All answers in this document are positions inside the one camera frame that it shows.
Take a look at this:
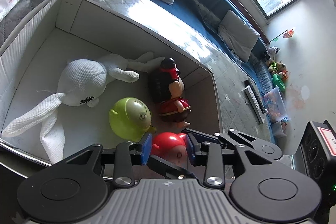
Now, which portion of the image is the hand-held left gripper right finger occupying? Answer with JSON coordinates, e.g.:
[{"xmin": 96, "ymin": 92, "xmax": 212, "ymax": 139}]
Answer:
[{"xmin": 186, "ymin": 134, "xmax": 265, "ymax": 186}]

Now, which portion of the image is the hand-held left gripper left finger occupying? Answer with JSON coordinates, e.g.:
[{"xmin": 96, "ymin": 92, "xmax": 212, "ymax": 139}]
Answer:
[{"xmin": 64, "ymin": 133, "xmax": 153, "ymax": 186}]

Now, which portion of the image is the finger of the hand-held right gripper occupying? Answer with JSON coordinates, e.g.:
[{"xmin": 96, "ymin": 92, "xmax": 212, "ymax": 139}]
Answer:
[
  {"xmin": 148, "ymin": 154, "xmax": 196, "ymax": 180},
  {"xmin": 183, "ymin": 128, "xmax": 265, "ymax": 154}
]

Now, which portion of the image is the red round toy figure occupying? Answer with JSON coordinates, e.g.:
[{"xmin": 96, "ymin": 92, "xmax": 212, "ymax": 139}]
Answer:
[{"xmin": 152, "ymin": 132, "xmax": 188, "ymax": 168}]

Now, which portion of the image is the green round toy figure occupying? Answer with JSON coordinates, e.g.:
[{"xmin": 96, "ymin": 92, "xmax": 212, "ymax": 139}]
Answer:
[{"xmin": 109, "ymin": 97, "xmax": 157, "ymax": 142}]

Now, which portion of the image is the big-headed doll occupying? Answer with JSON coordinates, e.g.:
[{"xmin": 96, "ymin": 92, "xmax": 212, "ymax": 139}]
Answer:
[{"xmin": 148, "ymin": 57, "xmax": 191, "ymax": 128}]

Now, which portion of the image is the white plush rabbit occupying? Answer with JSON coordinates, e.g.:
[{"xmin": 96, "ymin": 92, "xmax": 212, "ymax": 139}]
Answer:
[{"xmin": 1, "ymin": 51, "xmax": 165, "ymax": 165}]

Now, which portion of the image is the grey and white cardboard box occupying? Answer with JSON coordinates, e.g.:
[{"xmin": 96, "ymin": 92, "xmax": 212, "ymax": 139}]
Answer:
[{"xmin": 0, "ymin": 0, "xmax": 223, "ymax": 180}]

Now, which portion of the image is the grey quilted desktop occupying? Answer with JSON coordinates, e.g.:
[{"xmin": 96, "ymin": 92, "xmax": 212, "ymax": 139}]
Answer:
[{"xmin": 0, "ymin": 0, "xmax": 273, "ymax": 188}]

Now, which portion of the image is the light grey remote control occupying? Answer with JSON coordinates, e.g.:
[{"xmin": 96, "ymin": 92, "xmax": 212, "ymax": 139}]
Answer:
[{"xmin": 245, "ymin": 85, "xmax": 265, "ymax": 123}]

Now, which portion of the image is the dark remote control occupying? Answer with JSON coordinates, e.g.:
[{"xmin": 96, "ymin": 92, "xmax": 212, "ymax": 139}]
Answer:
[{"xmin": 248, "ymin": 79, "xmax": 266, "ymax": 114}]

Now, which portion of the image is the clear plastic toy bin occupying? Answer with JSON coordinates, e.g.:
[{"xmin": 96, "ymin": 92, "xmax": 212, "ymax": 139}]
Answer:
[{"xmin": 262, "ymin": 86, "xmax": 289, "ymax": 122}]

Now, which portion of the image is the green plastic toy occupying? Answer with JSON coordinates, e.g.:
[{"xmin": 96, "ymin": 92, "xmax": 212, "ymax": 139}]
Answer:
[{"xmin": 272, "ymin": 73, "xmax": 287, "ymax": 88}]

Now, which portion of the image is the pile of small plush toys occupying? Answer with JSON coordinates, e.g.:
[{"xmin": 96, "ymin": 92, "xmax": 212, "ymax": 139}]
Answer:
[{"xmin": 268, "ymin": 61, "xmax": 288, "ymax": 80}]

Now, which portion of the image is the black and white plush cow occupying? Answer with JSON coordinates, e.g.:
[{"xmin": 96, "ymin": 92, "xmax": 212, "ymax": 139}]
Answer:
[{"xmin": 264, "ymin": 46, "xmax": 281, "ymax": 62}]

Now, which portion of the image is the plain grey pillow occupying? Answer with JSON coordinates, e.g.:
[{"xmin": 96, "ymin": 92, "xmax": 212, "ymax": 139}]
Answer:
[{"xmin": 218, "ymin": 9, "xmax": 260, "ymax": 63}]

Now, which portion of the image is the colourful pinwheel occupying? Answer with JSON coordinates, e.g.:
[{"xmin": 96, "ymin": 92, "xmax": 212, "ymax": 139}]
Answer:
[{"xmin": 269, "ymin": 27, "xmax": 296, "ymax": 45}]

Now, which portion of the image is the blue sofa bench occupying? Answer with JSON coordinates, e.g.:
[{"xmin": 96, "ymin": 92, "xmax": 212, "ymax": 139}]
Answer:
[{"xmin": 87, "ymin": 0, "xmax": 276, "ymax": 98}]

